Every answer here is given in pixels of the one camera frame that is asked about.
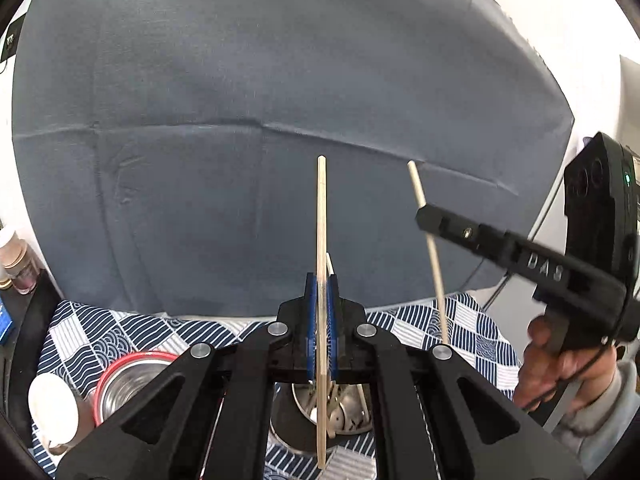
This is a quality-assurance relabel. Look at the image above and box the white-capped bottle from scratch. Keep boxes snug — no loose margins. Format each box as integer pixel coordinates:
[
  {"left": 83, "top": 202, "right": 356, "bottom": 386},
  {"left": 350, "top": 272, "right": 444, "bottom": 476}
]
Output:
[{"left": 0, "top": 226, "right": 19, "bottom": 282}]

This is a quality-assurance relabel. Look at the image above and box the blue white patchwork tablecloth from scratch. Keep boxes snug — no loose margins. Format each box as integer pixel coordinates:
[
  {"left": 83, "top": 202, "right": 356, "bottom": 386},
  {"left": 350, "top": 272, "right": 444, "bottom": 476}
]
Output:
[{"left": 30, "top": 292, "right": 525, "bottom": 480}]

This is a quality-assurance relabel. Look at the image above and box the brown mug white inside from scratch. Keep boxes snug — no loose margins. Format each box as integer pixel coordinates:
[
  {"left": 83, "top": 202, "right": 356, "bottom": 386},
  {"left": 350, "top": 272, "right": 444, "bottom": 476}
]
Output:
[{"left": 27, "top": 371, "right": 99, "bottom": 456}]

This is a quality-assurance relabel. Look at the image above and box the light wooden chopstick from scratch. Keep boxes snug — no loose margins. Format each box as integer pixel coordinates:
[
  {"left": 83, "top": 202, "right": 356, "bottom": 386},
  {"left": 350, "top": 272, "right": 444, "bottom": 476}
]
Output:
[
  {"left": 407, "top": 160, "right": 449, "bottom": 345},
  {"left": 315, "top": 155, "right": 329, "bottom": 470}
]

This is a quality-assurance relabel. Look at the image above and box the black wall device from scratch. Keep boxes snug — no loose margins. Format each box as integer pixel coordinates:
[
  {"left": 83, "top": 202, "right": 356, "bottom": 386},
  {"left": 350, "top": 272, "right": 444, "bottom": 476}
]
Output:
[{"left": 2, "top": 12, "right": 29, "bottom": 62}]

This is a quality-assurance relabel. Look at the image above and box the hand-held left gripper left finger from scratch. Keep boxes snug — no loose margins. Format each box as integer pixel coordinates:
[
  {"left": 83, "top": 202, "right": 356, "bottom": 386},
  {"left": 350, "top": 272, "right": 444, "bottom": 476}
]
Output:
[{"left": 56, "top": 272, "right": 318, "bottom": 480}]

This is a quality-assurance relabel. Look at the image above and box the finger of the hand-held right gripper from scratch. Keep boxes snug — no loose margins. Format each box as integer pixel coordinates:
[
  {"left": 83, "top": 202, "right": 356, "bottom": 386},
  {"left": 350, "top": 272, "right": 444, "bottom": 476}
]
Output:
[{"left": 415, "top": 202, "right": 629, "bottom": 332}]

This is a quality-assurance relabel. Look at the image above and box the person's right forearm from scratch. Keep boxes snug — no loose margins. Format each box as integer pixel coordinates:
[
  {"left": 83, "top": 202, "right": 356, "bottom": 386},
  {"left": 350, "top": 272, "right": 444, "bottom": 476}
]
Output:
[{"left": 542, "top": 355, "right": 640, "bottom": 477}]

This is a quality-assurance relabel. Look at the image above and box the person's right hand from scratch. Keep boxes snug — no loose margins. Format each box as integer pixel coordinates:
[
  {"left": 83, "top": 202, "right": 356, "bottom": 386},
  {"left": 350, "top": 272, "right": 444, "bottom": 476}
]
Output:
[{"left": 513, "top": 315, "right": 622, "bottom": 412}]

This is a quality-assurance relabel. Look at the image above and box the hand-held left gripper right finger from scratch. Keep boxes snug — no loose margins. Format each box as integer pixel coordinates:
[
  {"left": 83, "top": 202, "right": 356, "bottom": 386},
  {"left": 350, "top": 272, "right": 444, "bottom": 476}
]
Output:
[{"left": 327, "top": 275, "right": 585, "bottom": 480}]

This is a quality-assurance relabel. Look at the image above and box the blue box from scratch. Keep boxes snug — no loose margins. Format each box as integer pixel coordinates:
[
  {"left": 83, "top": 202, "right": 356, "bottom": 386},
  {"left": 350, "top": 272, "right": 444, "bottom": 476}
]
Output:
[{"left": 0, "top": 300, "right": 16, "bottom": 347}]

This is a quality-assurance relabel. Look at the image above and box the black cylindrical utensil holder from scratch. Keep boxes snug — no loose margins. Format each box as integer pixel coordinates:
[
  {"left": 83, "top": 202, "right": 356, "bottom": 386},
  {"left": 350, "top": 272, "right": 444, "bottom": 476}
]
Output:
[{"left": 269, "top": 380, "right": 377, "bottom": 457}]

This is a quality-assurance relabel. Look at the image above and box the red-rimmed steel bowl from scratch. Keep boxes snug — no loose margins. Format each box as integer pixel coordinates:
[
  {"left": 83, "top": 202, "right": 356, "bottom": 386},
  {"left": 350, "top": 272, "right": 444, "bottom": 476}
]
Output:
[{"left": 94, "top": 351, "right": 182, "bottom": 429}]

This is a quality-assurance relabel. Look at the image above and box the grey backdrop cloth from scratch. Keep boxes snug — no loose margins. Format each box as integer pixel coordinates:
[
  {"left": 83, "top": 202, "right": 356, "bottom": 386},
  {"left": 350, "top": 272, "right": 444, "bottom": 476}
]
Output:
[{"left": 10, "top": 0, "right": 576, "bottom": 320}]

